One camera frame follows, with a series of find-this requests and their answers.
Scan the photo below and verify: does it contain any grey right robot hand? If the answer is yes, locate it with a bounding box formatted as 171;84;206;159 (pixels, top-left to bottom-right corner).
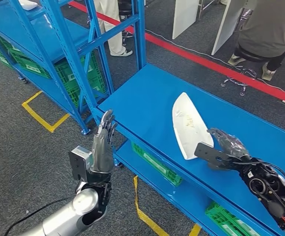
207;128;253;164

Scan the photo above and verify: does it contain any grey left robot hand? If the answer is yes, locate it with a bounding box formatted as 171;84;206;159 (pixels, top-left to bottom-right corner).
91;110;118;173

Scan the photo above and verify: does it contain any white curved plastic part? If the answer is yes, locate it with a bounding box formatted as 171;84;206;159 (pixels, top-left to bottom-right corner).
172;92;214;161

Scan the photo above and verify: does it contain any blue metal shelf rack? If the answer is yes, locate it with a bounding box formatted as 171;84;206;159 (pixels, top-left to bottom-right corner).
40;0;285;236
0;0;114;136

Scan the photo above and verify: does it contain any chrome swivel stool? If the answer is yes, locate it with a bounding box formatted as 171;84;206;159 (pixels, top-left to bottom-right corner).
219;45;259;97

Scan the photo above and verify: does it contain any yellow floor tape outline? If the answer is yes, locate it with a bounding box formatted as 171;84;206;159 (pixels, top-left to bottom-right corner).
133;176;202;236
21;90;70;134

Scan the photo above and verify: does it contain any white desk panel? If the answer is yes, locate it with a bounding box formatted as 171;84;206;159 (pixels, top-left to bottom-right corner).
172;0;200;40
211;0;246;56

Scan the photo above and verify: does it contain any person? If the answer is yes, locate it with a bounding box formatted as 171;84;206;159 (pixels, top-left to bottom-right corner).
227;0;285;82
94;0;133;58

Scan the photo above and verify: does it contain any black swivel stool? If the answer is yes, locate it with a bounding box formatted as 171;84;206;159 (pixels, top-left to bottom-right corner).
118;0;136;38

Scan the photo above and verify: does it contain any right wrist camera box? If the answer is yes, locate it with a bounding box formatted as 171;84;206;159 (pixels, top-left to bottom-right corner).
194;142;234;167

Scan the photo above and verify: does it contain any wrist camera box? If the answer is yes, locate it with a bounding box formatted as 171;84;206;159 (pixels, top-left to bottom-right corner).
194;142;234;167
68;146;94;182

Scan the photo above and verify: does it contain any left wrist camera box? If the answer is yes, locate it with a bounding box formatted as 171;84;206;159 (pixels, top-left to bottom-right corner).
68;146;94;182

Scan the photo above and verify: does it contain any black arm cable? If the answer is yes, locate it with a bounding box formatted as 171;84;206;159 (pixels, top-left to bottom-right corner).
3;195;75;236

